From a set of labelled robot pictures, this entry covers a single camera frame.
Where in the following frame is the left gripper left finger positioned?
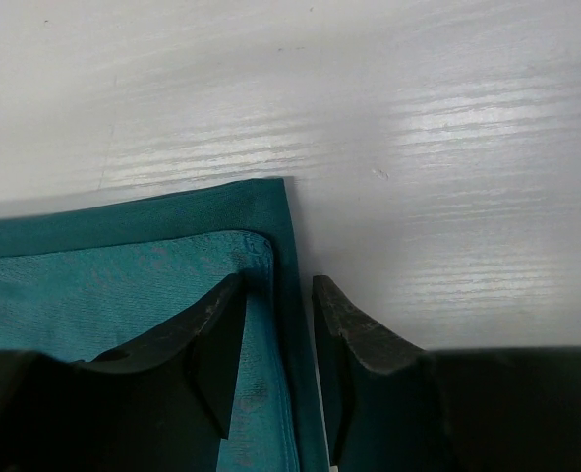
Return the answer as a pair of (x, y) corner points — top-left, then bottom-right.
(0, 274), (246, 471)

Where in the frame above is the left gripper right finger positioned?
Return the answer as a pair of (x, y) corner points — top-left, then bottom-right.
(312, 275), (581, 471)

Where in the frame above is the teal cloth napkin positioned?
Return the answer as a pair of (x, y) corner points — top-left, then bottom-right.
(0, 179), (328, 471)

